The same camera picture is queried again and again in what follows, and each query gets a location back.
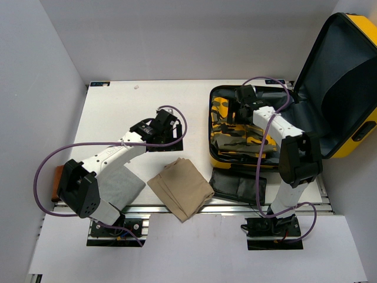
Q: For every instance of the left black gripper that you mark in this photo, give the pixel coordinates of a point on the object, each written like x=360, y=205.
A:
x=177, y=147

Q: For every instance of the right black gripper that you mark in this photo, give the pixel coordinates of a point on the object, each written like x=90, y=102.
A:
x=231, y=109

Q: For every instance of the camouflage orange green garment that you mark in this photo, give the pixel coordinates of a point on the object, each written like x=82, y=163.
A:
x=232, y=139

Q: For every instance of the beige garment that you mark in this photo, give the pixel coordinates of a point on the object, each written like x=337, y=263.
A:
x=181, y=188

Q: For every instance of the grey cloth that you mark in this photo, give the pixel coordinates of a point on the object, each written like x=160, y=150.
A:
x=120, y=187

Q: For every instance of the brown fleece towel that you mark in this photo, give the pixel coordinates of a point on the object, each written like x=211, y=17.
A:
x=57, y=177

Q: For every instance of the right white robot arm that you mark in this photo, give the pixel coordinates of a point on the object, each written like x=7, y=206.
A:
x=300, y=159

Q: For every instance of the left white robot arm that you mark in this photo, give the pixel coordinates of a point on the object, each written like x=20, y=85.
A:
x=80, y=182

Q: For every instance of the right blue table label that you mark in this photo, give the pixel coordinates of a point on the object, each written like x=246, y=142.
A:
x=274, y=81

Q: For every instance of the blue table label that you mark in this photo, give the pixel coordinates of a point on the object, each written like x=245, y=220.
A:
x=274, y=81
x=99, y=84

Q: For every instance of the black leather pouch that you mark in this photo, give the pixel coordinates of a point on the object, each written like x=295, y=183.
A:
x=233, y=185

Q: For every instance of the left blue table label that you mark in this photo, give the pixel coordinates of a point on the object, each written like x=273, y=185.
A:
x=99, y=84

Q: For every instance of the yellow hard-shell suitcase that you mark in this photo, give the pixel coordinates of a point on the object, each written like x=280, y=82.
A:
x=334, y=95

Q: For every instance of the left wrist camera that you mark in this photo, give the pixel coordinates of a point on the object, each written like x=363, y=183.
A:
x=168, y=110

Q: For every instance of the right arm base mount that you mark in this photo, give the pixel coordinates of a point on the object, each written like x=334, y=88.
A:
x=272, y=234

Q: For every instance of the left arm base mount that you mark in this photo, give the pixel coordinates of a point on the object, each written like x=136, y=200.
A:
x=135, y=231

